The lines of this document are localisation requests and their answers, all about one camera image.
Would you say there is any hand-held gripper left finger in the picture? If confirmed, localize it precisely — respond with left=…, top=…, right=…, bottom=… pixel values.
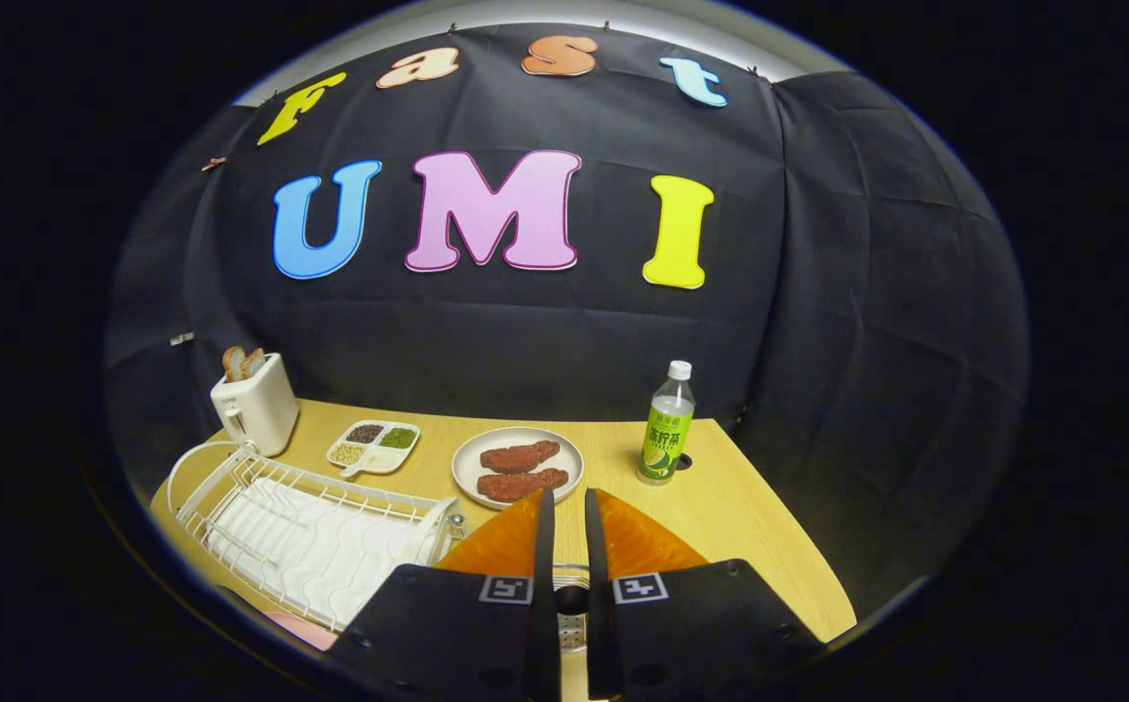
left=329, top=487, right=562, bottom=702

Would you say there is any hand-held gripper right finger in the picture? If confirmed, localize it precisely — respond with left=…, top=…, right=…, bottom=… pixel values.
left=584, top=487, right=824, bottom=701

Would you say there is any pink plate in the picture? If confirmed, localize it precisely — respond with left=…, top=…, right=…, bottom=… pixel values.
left=262, top=611, right=339, bottom=651

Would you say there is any white wire dish rack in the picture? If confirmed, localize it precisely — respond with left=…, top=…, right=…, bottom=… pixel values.
left=167, top=441, right=468, bottom=633

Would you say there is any cream round plate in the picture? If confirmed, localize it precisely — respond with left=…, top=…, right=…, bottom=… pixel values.
left=451, top=427, right=585, bottom=511

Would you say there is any brown steak piece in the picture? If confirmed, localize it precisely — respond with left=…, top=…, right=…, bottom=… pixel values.
left=480, top=441, right=562, bottom=475
left=477, top=468, right=570, bottom=504

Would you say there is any white divided bean tray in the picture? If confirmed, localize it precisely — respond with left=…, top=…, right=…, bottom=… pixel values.
left=327, top=420, right=421, bottom=480

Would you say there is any green label drink bottle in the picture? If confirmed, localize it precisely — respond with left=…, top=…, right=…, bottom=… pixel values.
left=637, top=361, right=697, bottom=486

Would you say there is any white toaster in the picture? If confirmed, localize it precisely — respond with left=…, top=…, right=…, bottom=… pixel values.
left=211, top=353, right=299, bottom=457

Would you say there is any black backdrop cloth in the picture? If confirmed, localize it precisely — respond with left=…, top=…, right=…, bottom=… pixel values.
left=104, top=21, right=1032, bottom=625

